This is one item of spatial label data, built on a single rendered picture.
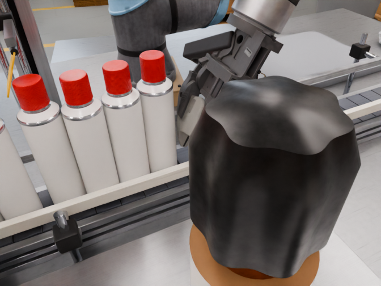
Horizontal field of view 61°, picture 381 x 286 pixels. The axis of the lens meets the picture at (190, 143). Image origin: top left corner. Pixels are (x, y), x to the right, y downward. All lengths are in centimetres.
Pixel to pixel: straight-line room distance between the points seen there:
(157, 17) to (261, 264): 61
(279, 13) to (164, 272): 35
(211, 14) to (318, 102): 63
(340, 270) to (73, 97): 39
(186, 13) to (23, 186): 48
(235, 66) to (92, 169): 24
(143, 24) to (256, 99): 58
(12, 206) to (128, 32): 42
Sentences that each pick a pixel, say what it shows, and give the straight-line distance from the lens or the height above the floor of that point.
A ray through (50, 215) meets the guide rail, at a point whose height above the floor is 91.
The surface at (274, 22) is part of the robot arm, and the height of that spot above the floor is 112.
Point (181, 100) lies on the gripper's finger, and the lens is 48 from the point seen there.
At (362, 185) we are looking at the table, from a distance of 66.
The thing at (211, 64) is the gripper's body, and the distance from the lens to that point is 46.
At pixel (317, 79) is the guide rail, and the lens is 69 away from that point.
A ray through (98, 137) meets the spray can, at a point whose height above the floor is 100.
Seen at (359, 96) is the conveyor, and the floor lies 88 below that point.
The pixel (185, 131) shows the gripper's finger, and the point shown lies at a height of 96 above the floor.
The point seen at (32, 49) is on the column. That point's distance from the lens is 54.
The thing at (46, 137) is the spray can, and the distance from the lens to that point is 44.
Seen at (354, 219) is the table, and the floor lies 83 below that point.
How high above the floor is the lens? 126
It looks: 39 degrees down
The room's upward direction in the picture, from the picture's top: 1 degrees counter-clockwise
